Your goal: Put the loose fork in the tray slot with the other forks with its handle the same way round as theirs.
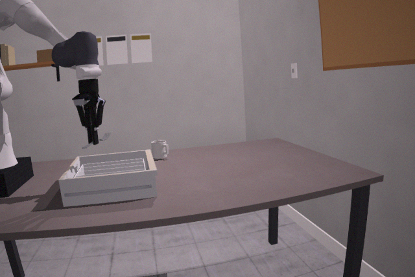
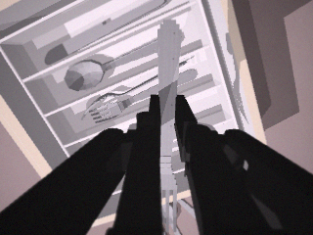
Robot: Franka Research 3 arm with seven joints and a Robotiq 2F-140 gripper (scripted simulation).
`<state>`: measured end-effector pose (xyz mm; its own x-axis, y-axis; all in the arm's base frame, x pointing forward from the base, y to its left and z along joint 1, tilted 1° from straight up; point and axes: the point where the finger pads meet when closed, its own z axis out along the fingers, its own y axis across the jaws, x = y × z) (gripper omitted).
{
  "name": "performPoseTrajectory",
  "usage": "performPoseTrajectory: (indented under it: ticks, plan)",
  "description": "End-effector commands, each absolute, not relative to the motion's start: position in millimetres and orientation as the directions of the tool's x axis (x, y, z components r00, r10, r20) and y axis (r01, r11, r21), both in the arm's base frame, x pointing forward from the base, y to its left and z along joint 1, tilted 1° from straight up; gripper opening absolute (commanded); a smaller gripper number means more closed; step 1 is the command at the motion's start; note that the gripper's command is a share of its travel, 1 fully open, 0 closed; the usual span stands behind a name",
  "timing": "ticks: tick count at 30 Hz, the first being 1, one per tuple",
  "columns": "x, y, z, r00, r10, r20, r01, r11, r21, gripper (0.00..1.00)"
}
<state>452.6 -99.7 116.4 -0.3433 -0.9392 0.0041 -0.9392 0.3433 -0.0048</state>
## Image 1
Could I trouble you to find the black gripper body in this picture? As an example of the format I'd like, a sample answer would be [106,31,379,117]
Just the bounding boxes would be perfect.
[78,79,100,107]

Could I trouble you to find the silver fork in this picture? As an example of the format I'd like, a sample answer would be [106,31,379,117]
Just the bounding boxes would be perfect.
[83,133,111,149]

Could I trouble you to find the white mug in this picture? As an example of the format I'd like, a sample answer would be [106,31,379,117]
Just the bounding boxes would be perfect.
[151,140,169,159]

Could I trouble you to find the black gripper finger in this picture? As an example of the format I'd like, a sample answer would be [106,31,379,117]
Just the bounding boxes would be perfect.
[76,103,93,143]
[88,98,106,145]

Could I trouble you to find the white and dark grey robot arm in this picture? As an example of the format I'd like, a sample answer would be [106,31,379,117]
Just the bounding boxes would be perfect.
[0,0,101,169]

